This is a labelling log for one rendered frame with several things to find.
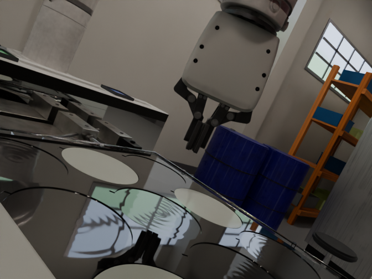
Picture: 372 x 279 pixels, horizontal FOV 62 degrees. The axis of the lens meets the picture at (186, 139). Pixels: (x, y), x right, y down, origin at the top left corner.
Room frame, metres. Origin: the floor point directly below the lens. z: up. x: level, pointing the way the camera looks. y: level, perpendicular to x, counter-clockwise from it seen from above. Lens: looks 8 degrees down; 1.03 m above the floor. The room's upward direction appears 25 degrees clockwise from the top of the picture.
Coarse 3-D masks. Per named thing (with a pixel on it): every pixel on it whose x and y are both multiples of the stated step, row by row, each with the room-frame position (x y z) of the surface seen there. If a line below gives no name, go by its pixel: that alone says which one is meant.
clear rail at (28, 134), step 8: (0, 128) 0.34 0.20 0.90; (8, 128) 0.35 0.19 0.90; (32, 136) 0.37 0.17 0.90; (40, 136) 0.38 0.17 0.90; (48, 136) 0.39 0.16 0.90; (56, 136) 0.40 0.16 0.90; (88, 144) 0.44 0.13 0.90; (96, 144) 0.45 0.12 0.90; (104, 144) 0.47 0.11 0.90; (144, 152) 0.54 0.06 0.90; (152, 152) 0.56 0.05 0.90
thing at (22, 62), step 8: (0, 56) 0.46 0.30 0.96; (16, 56) 0.54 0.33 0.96; (16, 64) 0.46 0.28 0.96; (24, 64) 0.50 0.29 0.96; (32, 64) 0.54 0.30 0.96; (40, 72) 0.50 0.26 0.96; (48, 72) 0.53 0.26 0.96; (56, 72) 0.59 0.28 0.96; (64, 80) 0.53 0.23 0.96; (72, 80) 0.57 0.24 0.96; (80, 80) 0.63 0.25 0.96; (88, 88) 0.57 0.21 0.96; (96, 88) 0.62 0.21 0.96; (144, 104) 0.79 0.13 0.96
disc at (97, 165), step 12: (72, 156) 0.36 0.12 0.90; (84, 156) 0.38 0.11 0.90; (96, 156) 0.40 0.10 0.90; (108, 156) 0.43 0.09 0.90; (84, 168) 0.34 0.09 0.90; (96, 168) 0.36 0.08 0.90; (108, 168) 0.38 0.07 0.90; (120, 168) 0.40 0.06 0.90; (108, 180) 0.34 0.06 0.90; (120, 180) 0.36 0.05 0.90; (132, 180) 0.38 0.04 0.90
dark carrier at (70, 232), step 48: (0, 144) 0.31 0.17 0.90; (48, 144) 0.37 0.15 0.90; (0, 192) 0.22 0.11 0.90; (48, 192) 0.26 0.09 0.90; (96, 192) 0.30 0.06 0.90; (144, 192) 0.36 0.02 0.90; (48, 240) 0.19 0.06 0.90; (96, 240) 0.22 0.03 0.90; (144, 240) 0.25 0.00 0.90; (192, 240) 0.29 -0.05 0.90; (240, 240) 0.34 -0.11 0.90
